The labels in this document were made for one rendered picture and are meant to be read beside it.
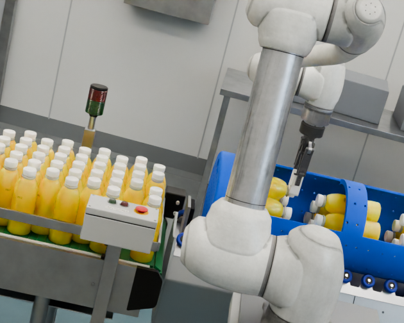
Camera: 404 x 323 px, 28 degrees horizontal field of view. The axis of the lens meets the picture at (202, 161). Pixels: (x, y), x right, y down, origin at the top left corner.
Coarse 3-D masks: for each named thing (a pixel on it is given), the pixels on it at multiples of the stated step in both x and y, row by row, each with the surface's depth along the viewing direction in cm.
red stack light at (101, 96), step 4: (92, 88) 279; (88, 92) 281; (92, 92) 279; (96, 92) 278; (100, 92) 278; (104, 92) 279; (88, 96) 280; (92, 96) 279; (96, 96) 279; (100, 96) 279; (104, 96) 280; (92, 100) 279; (96, 100) 279; (100, 100) 280; (104, 100) 281
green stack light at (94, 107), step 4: (88, 100) 280; (88, 104) 281; (92, 104) 280; (96, 104) 280; (100, 104) 280; (104, 104) 282; (88, 108) 281; (92, 108) 280; (96, 108) 280; (100, 108) 281; (88, 112) 281; (92, 112) 280; (96, 112) 281; (100, 112) 282
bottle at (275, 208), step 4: (268, 200) 249; (272, 200) 249; (276, 200) 251; (268, 204) 248; (272, 204) 248; (276, 204) 249; (280, 204) 250; (268, 208) 248; (272, 208) 248; (276, 208) 248; (280, 208) 249; (284, 208) 251; (272, 212) 248; (276, 212) 248; (280, 212) 249; (284, 212) 250; (276, 216) 249; (280, 216) 250; (284, 216) 251
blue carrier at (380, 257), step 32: (224, 160) 247; (224, 192) 242; (320, 192) 269; (352, 192) 249; (384, 192) 263; (288, 224) 244; (352, 224) 245; (384, 224) 274; (352, 256) 248; (384, 256) 247
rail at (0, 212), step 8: (0, 208) 234; (0, 216) 235; (8, 216) 235; (16, 216) 235; (24, 216) 235; (32, 216) 235; (40, 216) 236; (32, 224) 236; (40, 224) 236; (48, 224) 236; (56, 224) 236; (64, 224) 236; (72, 224) 236; (72, 232) 237; (80, 232) 237; (152, 248) 239
